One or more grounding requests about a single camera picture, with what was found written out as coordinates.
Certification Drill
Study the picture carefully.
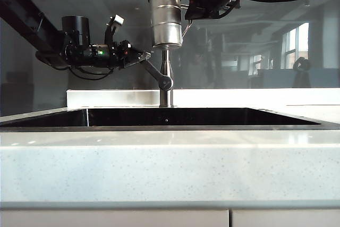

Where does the black undermount kitchen sink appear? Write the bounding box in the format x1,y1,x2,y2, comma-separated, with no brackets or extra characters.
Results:
0,107,340,133

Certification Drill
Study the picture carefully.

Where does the stainless steel faucet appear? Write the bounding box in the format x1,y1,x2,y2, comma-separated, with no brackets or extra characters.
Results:
159,0,175,108

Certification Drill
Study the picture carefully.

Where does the narrow grey cabinet door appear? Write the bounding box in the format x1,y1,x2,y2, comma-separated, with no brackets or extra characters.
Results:
231,209,340,227

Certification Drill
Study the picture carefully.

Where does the wide grey cabinet door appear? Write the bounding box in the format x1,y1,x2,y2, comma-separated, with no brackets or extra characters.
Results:
0,208,231,227

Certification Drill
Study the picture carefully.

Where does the steel faucet lever handle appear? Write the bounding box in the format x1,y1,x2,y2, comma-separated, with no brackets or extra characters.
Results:
142,57,174,91

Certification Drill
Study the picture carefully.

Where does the stainless steel ribbed mug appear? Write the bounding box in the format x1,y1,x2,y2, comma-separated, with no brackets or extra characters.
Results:
148,0,192,50

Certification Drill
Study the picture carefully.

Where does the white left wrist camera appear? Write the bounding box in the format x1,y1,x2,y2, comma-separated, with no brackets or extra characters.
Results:
104,14,125,46

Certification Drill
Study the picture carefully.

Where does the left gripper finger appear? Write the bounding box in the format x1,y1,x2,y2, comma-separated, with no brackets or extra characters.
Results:
122,50,152,69

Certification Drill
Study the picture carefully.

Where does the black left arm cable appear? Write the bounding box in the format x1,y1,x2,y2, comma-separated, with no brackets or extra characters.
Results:
36,51,115,81

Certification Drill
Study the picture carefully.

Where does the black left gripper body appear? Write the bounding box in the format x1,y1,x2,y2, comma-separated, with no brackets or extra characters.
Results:
89,40,139,68

